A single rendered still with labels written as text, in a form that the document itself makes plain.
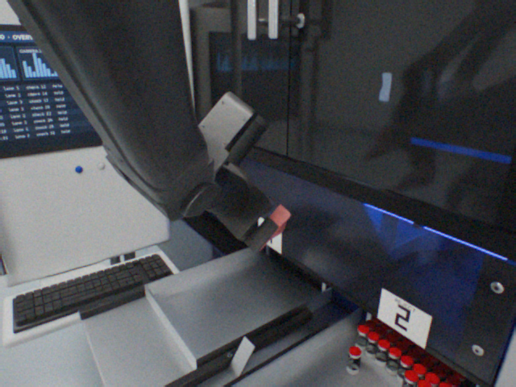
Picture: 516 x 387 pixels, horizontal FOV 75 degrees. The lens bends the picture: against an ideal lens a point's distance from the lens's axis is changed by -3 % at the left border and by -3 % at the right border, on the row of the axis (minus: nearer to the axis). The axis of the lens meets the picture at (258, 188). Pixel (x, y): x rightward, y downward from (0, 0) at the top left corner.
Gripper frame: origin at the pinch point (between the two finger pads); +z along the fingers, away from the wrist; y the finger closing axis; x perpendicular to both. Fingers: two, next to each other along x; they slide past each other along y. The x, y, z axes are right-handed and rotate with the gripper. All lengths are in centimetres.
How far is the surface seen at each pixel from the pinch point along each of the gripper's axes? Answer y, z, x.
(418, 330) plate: -27.6, 12.7, -1.7
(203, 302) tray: 5.8, 21.6, 27.4
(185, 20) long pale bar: 47, 4, -19
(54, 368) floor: 65, 76, 138
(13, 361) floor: 82, 70, 152
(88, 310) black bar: 18.5, 7.2, 42.4
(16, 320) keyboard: 33, 7, 61
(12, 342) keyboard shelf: 28, 5, 63
